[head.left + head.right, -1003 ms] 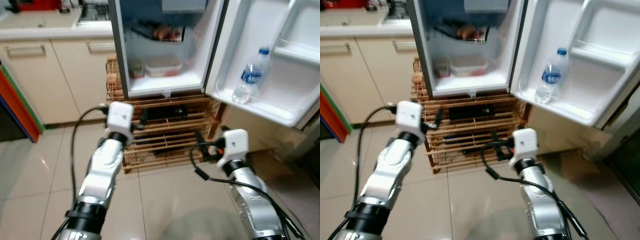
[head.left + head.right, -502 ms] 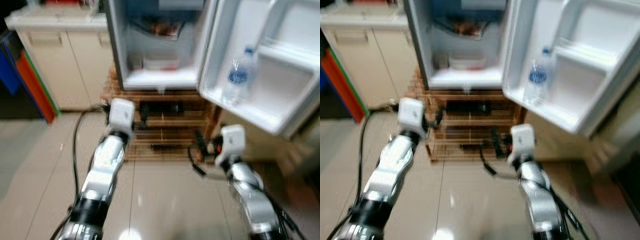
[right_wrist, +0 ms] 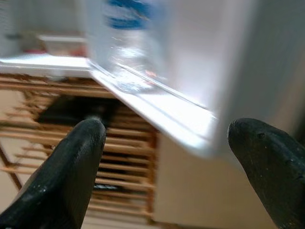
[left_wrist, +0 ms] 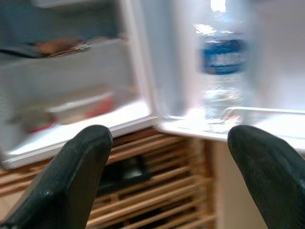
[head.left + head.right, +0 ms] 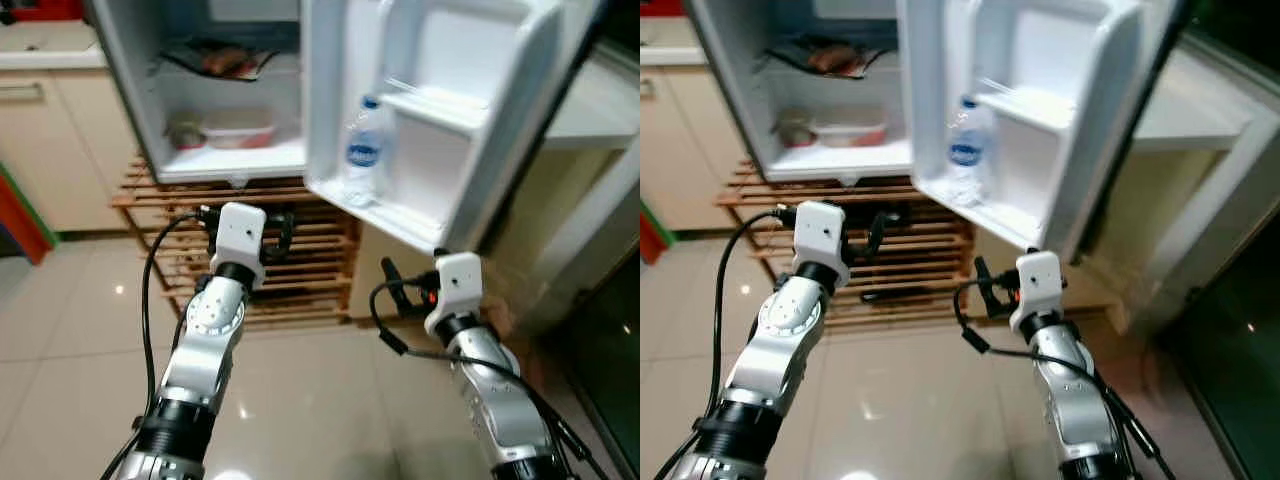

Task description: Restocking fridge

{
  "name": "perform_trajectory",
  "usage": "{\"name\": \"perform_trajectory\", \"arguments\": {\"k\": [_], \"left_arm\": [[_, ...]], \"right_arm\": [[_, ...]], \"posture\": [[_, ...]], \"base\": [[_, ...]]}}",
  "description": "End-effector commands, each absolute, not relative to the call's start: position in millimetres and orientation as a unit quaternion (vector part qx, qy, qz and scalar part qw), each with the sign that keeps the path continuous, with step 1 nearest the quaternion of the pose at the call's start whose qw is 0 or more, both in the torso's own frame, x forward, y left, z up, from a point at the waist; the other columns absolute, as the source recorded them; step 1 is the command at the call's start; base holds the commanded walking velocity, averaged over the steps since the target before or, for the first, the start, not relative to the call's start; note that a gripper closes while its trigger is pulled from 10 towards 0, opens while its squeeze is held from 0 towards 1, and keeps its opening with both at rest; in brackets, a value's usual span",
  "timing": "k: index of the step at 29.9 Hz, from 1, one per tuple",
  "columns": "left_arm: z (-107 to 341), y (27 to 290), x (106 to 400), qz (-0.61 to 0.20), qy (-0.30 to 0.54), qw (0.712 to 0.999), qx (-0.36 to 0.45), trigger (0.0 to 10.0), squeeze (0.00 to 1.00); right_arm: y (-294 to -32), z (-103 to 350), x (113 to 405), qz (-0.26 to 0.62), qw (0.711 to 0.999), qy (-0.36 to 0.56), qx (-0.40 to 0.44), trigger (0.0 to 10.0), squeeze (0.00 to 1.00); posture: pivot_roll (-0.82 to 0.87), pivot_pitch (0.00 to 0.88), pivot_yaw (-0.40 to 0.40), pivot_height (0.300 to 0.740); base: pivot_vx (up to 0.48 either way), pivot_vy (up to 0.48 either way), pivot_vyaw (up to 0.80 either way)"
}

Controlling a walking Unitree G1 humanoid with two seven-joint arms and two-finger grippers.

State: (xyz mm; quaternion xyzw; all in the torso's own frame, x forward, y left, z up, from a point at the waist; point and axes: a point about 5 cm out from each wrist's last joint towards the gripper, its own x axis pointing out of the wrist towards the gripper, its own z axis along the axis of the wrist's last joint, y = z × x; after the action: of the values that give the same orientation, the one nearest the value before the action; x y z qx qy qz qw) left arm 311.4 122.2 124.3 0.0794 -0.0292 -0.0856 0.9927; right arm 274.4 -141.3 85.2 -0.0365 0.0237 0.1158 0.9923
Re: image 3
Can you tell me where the wooden slatted rack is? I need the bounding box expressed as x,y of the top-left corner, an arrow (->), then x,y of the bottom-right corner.
0,73 -> 158,224

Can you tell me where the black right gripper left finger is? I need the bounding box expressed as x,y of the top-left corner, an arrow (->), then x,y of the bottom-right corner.
0,118 -> 107,229

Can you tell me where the clear blue label water bottle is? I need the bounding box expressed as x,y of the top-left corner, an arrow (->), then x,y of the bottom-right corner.
87,0 -> 167,93

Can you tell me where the white fridge door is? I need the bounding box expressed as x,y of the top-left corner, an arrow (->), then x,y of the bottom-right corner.
83,0 -> 305,159

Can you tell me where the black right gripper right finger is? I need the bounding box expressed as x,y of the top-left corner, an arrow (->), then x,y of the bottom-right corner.
228,118 -> 305,229

